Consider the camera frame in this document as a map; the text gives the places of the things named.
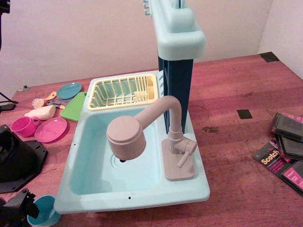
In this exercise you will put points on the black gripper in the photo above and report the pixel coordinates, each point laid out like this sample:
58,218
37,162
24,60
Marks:
14,212

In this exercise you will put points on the teal plastic cup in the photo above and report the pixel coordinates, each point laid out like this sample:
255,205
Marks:
47,215

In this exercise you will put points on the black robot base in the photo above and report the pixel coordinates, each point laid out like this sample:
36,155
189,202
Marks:
20,161

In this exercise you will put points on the light blue toy sink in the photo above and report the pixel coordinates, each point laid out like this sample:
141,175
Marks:
95,180

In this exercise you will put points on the pink plastic cup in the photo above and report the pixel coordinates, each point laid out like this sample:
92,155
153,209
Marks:
25,126

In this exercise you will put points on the pink plastic plate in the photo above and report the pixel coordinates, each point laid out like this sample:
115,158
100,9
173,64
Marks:
50,130

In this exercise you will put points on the cream toy soap bottle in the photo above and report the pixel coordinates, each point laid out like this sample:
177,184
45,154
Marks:
43,113

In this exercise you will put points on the black tripod leg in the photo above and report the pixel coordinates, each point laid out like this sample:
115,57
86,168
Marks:
8,104

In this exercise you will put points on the orange toy dish brush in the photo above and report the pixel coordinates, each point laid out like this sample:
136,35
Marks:
40,102

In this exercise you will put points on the green cutting board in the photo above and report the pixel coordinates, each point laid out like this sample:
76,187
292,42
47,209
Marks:
73,109

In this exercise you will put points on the grey toy spatula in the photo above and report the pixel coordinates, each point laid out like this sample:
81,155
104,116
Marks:
59,103

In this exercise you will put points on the small grey table clip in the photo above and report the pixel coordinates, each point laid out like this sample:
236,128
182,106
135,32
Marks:
24,88

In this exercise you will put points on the teal plastic plate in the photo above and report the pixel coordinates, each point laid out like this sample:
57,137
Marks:
69,90

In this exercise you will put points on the beige toy faucet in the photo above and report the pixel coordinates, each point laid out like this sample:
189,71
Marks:
127,140

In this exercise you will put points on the yellow dish drying rack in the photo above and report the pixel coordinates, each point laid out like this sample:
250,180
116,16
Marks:
120,92

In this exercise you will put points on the dark blue back panel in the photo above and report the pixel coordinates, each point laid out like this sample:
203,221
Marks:
177,82

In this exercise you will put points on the light blue upper shelf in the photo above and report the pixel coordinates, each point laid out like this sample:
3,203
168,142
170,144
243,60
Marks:
178,35

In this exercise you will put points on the black tape square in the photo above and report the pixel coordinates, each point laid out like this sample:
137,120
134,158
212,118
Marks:
244,114

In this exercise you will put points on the black Scotch tape packet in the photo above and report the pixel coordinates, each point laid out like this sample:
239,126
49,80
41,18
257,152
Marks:
269,157

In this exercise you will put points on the black pink packet bottom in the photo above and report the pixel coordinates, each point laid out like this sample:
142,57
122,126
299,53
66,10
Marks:
293,176

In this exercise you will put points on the black packet middle right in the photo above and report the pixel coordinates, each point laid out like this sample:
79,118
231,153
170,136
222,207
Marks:
289,148

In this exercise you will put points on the black packet top right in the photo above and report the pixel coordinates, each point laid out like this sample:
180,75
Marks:
288,125

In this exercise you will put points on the black tape corner strip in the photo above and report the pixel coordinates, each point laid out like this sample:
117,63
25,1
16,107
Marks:
269,56

